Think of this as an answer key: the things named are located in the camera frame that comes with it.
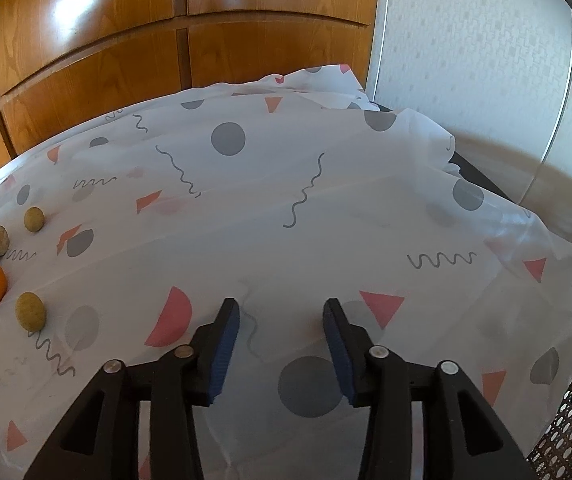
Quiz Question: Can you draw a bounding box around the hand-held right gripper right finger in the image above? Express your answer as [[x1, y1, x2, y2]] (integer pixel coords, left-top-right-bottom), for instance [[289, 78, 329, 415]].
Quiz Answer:
[[322, 297, 534, 480]]

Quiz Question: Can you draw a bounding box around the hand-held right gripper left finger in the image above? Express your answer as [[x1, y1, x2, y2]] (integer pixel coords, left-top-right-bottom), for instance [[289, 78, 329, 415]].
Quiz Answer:
[[23, 297, 242, 480]]

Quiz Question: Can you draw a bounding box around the small yellow round fruit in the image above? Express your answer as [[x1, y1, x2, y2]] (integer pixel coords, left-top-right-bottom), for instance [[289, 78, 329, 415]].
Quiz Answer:
[[15, 292, 47, 332], [23, 207, 45, 233]]

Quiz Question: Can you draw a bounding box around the white patterned tablecloth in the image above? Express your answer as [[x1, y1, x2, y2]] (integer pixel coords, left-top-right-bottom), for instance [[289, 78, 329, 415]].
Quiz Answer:
[[0, 63, 572, 480]]

